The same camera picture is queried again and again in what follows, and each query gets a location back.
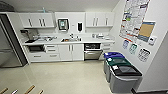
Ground stainless steel dishwasher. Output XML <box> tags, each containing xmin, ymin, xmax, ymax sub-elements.
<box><xmin>83</xmin><ymin>42</ymin><xmax>103</xmax><ymax>62</ymax></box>

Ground steel kitchen sink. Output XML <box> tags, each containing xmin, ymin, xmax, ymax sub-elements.
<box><xmin>60</xmin><ymin>37</ymin><xmax>82</xmax><ymax>43</ymax></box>

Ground chrome sink faucet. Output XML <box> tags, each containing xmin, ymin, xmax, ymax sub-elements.
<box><xmin>69</xmin><ymin>32</ymin><xmax>75</xmax><ymax>40</ymax></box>

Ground white base cabinet row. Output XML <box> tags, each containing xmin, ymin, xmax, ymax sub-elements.
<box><xmin>22</xmin><ymin>40</ymin><xmax>116</xmax><ymax>64</ymax></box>

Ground black soap dispenser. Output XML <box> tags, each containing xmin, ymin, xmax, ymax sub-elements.
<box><xmin>76</xmin><ymin>21</ymin><xmax>84</xmax><ymax>33</ymax></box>

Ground blue lid recycling bin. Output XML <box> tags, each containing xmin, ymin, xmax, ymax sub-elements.
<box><xmin>102</xmin><ymin>51</ymin><xmax>126</xmax><ymax>81</ymax></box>

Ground steel paper towel dispenser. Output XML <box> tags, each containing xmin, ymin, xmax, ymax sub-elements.
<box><xmin>56</xmin><ymin>18</ymin><xmax>70</xmax><ymax>32</ymax></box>

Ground green lid recycling bin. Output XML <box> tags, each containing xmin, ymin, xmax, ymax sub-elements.
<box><xmin>106</xmin><ymin>56</ymin><xmax>133</xmax><ymax>84</ymax></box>

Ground black built-in microwave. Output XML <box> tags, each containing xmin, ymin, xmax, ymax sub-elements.
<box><xmin>26</xmin><ymin>44</ymin><xmax>46</xmax><ymax>53</ymax></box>

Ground slim bottle on cabinet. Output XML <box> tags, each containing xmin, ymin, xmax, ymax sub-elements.
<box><xmin>42</xmin><ymin>7</ymin><xmax>47</xmax><ymax>15</ymax></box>

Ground black coffee machine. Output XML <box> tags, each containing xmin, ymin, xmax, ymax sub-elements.
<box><xmin>19</xmin><ymin>29</ymin><xmax>38</xmax><ymax>45</ymax></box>

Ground tan paper on poster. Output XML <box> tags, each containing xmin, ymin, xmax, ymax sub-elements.
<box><xmin>137</xmin><ymin>20</ymin><xmax>157</xmax><ymax>44</ymax></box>

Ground stainless steel refrigerator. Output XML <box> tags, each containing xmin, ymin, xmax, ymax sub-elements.
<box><xmin>0</xmin><ymin>12</ymin><xmax>30</xmax><ymax>69</ymax></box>

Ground white wall cabinet three doors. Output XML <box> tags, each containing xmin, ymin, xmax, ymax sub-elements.
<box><xmin>84</xmin><ymin>11</ymin><xmax>116</xmax><ymax>29</ymax></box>

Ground white wall cabinet four doors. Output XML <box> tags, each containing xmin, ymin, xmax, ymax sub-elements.
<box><xmin>17</xmin><ymin>12</ymin><xmax>56</xmax><ymax>30</ymax></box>

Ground large colourful wall poster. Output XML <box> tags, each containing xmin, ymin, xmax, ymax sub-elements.
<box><xmin>118</xmin><ymin>0</ymin><xmax>151</xmax><ymax>45</ymax></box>

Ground white black-framed wall sheet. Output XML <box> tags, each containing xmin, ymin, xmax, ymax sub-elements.
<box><xmin>137</xmin><ymin>47</ymin><xmax>152</xmax><ymax>64</ymax></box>

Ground small white wall box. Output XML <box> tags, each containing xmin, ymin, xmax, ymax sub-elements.
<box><xmin>147</xmin><ymin>35</ymin><xmax>158</xmax><ymax>46</ymax></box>

